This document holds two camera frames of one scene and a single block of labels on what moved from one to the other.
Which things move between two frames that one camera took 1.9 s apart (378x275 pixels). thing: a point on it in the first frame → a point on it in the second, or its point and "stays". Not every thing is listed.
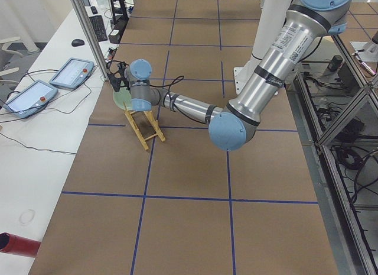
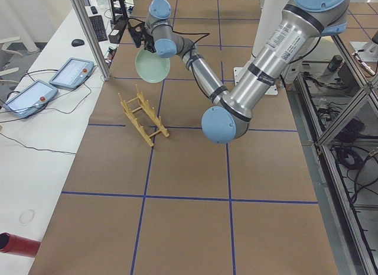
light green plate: [123, 96] → [151, 67]
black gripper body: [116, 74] → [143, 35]
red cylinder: [18, 245] stays
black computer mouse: [77, 42] stays
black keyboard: [98, 26] stays
